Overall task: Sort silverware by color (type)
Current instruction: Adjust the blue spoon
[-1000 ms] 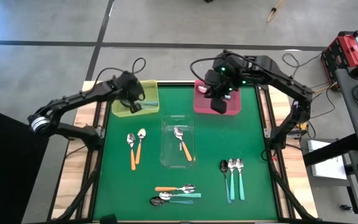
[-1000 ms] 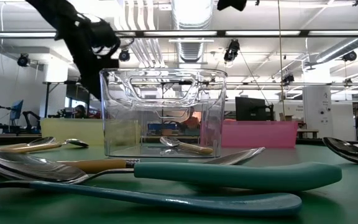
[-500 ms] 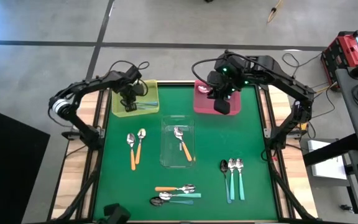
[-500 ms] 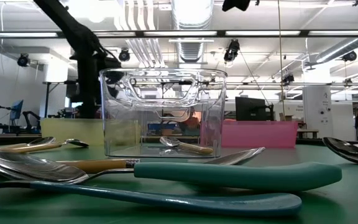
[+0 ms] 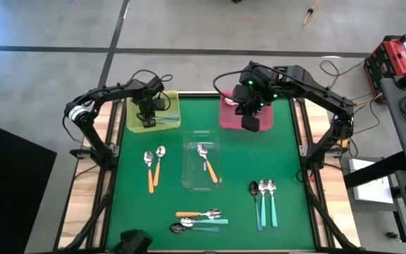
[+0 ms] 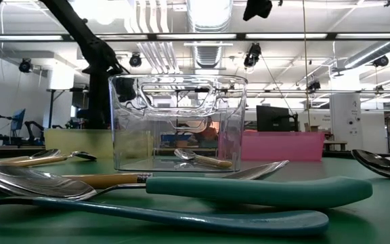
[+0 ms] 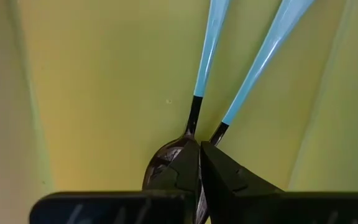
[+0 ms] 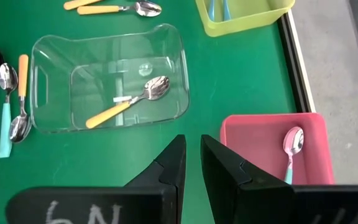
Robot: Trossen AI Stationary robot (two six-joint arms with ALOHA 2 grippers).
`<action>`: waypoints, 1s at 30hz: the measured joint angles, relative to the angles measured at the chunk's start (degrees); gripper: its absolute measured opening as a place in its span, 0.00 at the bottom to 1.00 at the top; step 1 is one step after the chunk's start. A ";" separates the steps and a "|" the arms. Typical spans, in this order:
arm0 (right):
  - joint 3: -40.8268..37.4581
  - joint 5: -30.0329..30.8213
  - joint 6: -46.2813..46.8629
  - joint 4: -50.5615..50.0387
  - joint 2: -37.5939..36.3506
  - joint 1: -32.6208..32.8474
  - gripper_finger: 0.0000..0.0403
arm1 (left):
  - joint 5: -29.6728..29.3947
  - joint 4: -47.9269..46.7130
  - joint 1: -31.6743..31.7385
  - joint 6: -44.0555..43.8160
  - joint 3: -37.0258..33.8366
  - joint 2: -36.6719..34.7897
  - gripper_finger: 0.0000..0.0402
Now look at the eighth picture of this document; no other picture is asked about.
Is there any yellow plastic bin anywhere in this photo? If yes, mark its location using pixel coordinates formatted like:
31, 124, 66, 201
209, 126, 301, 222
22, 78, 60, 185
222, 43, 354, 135
195, 0, 296, 38

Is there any yellow-handled metal spoon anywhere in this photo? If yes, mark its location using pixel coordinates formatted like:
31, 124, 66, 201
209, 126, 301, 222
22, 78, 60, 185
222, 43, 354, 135
85, 75, 171, 129
63, 0, 104, 11
76, 1, 163, 17
9, 54, 33, 144

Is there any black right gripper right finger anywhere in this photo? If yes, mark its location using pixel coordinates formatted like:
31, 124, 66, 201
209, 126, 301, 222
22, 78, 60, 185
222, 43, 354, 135
200, 134, 358, 224

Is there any teal-handled metal spoon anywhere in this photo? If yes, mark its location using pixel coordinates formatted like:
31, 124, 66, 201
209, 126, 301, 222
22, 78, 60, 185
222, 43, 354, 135
0, 63, 19, 159
282, 126, 305, 185

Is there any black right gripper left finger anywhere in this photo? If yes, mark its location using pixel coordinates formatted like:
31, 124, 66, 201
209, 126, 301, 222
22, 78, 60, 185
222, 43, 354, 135
6, 134, 187, 224

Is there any pink plastic bin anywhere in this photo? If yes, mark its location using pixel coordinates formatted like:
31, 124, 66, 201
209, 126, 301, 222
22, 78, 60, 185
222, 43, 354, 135
219, 112, 336, 186

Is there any clear plastic bin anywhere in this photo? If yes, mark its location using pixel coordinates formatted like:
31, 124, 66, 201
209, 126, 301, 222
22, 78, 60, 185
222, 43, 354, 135
29, 23, 191, 134

